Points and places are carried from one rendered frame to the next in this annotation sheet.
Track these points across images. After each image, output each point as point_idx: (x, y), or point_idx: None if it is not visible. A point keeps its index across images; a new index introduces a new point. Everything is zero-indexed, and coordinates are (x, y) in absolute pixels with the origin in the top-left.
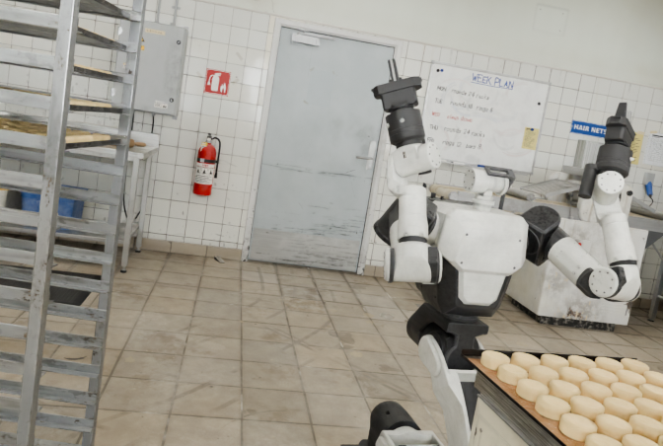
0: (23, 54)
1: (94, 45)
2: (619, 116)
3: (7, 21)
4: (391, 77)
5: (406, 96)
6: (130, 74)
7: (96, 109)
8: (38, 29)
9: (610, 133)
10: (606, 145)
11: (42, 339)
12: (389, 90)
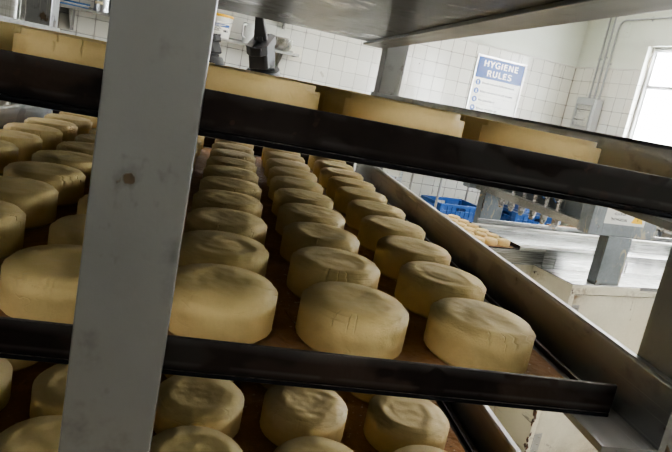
0: None
1: None
2: (220, 35)
3: (396, 39)
4: (265, 35)
5: (273, 54)
6: (57, 28)
7: (213, 143)
8: (294, 15)
9: (214, 47)
10: (216, 58)
11: None
12: (270, 50)
